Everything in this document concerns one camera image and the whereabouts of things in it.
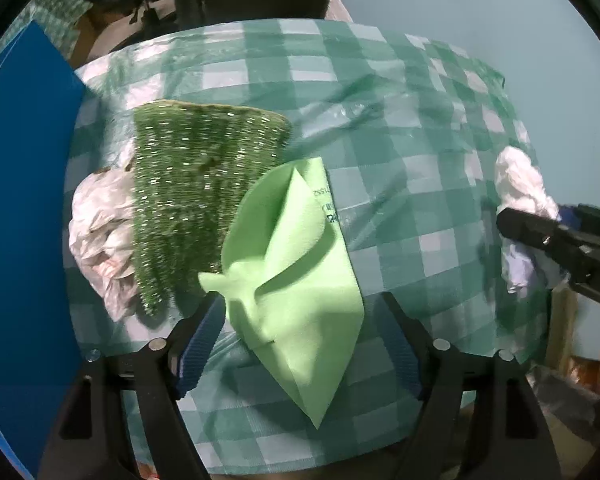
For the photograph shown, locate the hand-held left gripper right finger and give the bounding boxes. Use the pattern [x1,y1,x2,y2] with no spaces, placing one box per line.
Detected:
[374,291,563,480]

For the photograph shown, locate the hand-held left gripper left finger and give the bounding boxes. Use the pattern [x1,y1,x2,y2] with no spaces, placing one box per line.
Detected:
[39,292,227,480]

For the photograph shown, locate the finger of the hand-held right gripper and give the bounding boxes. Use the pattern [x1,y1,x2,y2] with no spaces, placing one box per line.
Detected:
[560,203,600,233]
[496,205,596,281]

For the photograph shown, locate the white cloth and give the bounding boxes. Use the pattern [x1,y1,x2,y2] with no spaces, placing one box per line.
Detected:
[494,144,563,295]

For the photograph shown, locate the light green microfiber cloth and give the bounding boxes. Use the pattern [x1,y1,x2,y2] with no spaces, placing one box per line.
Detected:
[197,156,366,431]

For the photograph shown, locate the pale pink cloth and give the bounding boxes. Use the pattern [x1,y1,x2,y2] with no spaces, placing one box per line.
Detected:
[69,165,138,323]

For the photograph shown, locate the sparkly green scrubbing cloth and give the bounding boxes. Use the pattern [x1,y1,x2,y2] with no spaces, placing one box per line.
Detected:
[97,100,292,318]

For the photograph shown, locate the wooden table leg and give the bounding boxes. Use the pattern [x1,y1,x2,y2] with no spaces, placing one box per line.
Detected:
[545,285,580,368]

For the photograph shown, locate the green checked tablecloth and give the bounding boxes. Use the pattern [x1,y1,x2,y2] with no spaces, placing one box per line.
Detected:
[62,17,551,476]

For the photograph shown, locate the green checked cloth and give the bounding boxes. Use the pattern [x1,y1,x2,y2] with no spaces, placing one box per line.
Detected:
[30,0,93,56]

